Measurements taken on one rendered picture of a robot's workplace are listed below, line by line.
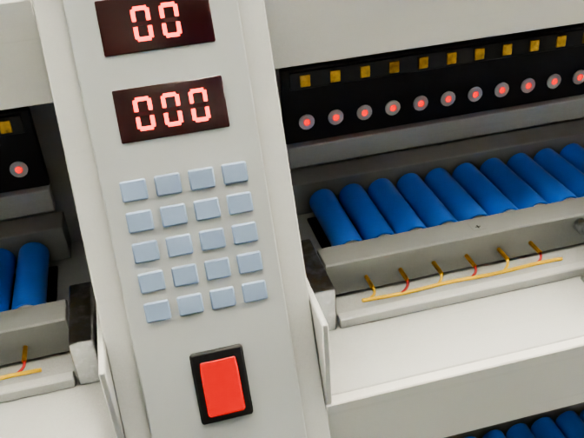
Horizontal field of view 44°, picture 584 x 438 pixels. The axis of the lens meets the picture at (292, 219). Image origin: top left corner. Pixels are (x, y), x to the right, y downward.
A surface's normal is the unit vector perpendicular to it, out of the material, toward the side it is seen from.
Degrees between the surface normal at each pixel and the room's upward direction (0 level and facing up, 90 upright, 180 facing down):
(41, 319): 22
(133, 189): 90
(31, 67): 112
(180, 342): 90
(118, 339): 90
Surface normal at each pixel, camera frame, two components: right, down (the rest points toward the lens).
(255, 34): 0.21, 0.15
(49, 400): -0.06, -0.84
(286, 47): 0.25, 0.51
